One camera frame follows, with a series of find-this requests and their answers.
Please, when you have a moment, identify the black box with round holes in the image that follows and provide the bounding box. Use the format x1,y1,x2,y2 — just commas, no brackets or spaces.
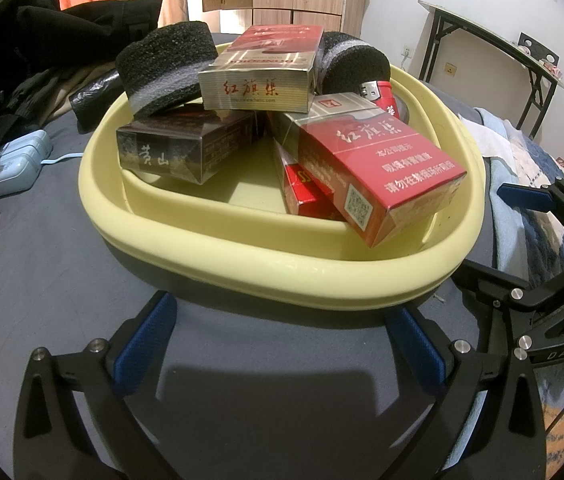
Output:
518,32,560,63

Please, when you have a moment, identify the large black foam cylinder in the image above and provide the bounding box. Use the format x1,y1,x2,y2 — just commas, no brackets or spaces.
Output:
115,21,219,118

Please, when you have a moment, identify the black plastic bag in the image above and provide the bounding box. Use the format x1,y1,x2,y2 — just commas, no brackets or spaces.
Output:
68,69,125,133

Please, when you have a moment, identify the pale yellow plastic basin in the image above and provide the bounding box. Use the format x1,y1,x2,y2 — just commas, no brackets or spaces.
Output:
78,42,488,311

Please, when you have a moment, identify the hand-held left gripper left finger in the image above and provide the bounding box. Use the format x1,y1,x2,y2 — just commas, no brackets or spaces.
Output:
13,290,179,480

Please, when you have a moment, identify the light blue case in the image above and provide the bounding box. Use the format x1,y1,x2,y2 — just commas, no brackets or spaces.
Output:
0,130,53,199

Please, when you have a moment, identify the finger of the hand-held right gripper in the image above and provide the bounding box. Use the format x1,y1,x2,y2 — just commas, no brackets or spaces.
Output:
454,250,564,361
497,177,564,261

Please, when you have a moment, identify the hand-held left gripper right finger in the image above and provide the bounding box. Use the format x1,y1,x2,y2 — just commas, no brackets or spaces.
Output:
386,306,548,480

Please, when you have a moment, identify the red lighter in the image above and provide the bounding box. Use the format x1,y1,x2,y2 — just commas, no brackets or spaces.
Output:
359,80,410,123

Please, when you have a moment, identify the dark brown cigarette box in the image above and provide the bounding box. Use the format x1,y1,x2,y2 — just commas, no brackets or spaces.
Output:
116,109,263,185

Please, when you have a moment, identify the silver and red cigarette box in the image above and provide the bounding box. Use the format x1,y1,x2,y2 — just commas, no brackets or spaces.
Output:
198,25,325,113

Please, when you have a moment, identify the red cigarette box silver lid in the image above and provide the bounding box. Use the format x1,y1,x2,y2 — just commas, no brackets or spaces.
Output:
267,92,468,250

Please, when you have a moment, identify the small black foam cylinder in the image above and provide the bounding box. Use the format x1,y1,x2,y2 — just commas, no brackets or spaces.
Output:
318,31,391,96

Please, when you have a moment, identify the black folding table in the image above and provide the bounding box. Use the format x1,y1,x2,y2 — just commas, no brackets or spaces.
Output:
417,0,564,136

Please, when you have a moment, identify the blue white checkered rug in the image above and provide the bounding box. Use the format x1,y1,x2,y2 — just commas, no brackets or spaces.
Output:
457,105,564,461

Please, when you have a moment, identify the black jacket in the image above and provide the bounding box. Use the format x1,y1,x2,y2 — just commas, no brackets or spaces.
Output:
0,0,163,136

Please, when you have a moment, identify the light blue cable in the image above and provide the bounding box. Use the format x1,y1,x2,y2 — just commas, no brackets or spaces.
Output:
39,154,82,167

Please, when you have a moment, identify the red cigarette box yellow stripe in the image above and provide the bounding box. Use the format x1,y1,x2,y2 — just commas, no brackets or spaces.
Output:
274,140,347,223

